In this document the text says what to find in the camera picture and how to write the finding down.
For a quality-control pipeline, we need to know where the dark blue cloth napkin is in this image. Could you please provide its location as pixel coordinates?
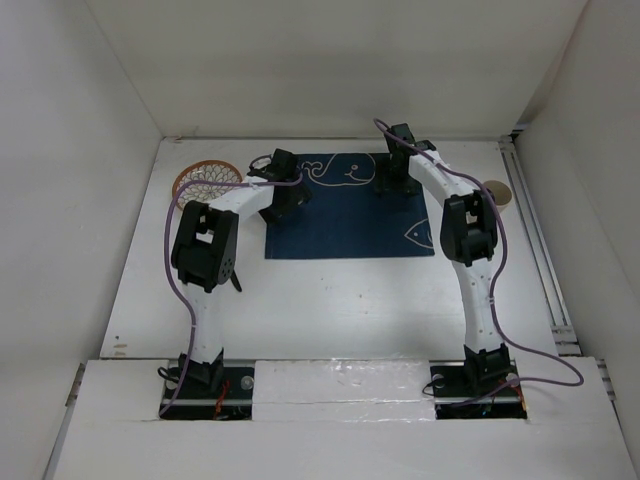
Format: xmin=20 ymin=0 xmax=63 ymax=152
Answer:
xmin=264 ymin=153 xmax=435 ymax=260

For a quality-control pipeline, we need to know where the floral plate with orange rim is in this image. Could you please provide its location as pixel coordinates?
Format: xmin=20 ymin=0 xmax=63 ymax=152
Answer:
xmin=172 ymin=160 xmax=242 ymax=210

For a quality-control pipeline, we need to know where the beige paper cup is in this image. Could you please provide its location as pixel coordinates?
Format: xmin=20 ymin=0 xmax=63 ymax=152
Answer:
xmin=484 ymin=180 xmax=513 ymax=212

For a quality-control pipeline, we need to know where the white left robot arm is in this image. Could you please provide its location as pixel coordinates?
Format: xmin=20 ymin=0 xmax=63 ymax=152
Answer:
xmin=163 ymin=149 xmax=312 ymax=398

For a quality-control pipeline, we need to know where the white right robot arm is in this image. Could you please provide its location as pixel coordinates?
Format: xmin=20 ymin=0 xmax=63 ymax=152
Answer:
xmin=374 ymin=118 xmax=513 ymax=402

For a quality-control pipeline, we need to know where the black table knife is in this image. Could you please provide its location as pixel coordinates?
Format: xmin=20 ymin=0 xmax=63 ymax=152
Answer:
xmin=231 ymin=271 xmax=243 ymax=293

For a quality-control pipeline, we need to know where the white foam block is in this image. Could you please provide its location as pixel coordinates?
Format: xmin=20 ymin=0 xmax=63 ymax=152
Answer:
xmin=252 ymin=360 xmax=435 ymax=423

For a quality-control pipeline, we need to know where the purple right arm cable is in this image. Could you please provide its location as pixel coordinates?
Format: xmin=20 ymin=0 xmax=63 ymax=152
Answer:
xmin=372 ymin=118 xmax=585 ymax=409

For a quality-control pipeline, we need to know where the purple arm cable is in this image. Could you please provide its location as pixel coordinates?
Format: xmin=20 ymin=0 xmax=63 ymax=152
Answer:
xmin=372 ymin=118 xmax=585 ymax=409
xmin=158 ymin=153 xmax=306 ymax=416

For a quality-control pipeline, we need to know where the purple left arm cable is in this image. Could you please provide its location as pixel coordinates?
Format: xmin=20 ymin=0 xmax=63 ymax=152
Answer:
xmin=158 ymin=153 xmax=306 ymax=416

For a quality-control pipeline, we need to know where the aluminium rail right side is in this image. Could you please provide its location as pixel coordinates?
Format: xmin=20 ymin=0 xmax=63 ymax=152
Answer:
xmin=498 ymin=136 xmax=583 ymax=357

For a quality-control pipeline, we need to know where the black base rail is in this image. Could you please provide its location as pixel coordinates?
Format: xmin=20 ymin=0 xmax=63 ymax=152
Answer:
xmin=159 ymin=360 xmax=527 ymax=423

